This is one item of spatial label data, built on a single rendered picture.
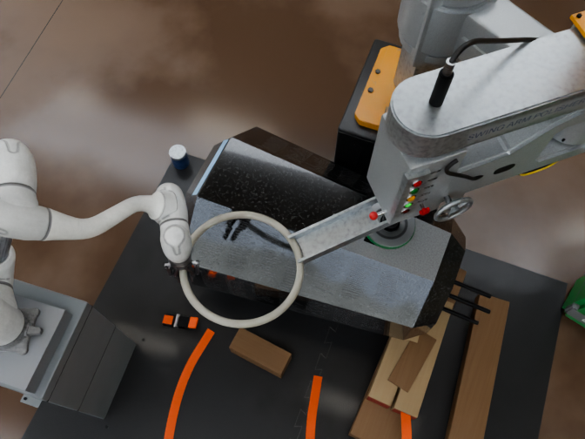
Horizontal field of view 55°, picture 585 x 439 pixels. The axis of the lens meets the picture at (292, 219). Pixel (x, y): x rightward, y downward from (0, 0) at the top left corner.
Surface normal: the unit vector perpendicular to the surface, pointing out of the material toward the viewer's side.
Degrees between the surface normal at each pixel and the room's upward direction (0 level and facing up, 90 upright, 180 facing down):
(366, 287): 45
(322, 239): 16
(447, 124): 0
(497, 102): 0
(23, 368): 5
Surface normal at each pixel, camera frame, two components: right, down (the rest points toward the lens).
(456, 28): 0.04, 0.91
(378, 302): -0.26, 0.30
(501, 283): 0.00, -0.41
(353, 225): -0.26, -0.31
